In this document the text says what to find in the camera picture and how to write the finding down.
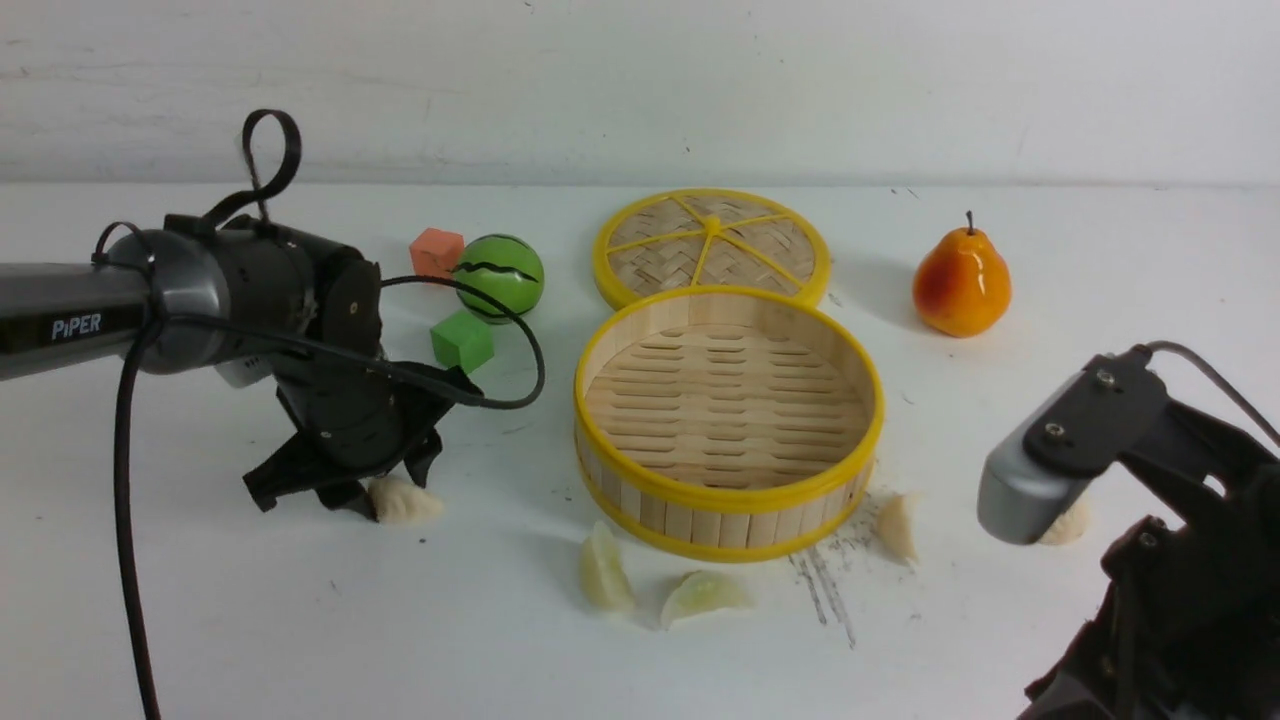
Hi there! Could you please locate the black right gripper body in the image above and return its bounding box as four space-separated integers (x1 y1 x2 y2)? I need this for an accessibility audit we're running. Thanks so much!
1021 518 1279 719

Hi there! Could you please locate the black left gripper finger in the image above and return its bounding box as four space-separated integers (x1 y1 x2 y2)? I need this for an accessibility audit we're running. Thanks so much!
316 480 378 523

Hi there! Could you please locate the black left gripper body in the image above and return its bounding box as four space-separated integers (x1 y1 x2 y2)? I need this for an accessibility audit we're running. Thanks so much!
244 359 479 511

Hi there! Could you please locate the cream dumpling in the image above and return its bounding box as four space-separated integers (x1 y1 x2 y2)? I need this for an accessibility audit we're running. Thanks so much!
1037 496 1092 547
367 477 444 525
876 492 922 564

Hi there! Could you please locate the pale green dumpling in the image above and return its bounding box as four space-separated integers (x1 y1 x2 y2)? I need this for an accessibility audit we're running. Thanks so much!
659 570 753 630
579 521 636 612

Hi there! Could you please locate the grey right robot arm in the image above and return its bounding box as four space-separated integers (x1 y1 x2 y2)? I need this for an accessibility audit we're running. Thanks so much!
980 341 1277 719

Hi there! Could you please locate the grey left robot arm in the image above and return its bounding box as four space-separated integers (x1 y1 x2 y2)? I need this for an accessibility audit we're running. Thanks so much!
1 217 481 518

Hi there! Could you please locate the bamboo steamer tray yellow rim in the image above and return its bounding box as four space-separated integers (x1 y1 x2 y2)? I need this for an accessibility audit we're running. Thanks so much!
573 287 884 562

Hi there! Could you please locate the woven bamboo steamer lid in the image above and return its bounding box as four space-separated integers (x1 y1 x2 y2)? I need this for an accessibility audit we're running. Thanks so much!
591 188 832 310

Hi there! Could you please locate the green foam cube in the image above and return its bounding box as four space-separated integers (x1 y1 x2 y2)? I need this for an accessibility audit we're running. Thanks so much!
430 309 495 374

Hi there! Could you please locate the orange foam cube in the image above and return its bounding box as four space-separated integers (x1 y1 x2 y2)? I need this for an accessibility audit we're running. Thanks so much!
408 228 466 279

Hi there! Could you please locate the green striped watermelon ball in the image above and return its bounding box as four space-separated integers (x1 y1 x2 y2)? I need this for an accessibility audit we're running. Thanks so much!
452 234 545 316

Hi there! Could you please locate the orange yellow toy pear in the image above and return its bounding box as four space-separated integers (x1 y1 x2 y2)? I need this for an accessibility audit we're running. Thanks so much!
911 210 1012 338

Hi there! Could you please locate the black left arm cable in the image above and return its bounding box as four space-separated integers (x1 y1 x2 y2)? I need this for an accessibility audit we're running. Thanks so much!
91 222 547 720

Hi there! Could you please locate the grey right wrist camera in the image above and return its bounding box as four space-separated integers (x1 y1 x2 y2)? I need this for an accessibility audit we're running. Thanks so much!
977 350 1171 546

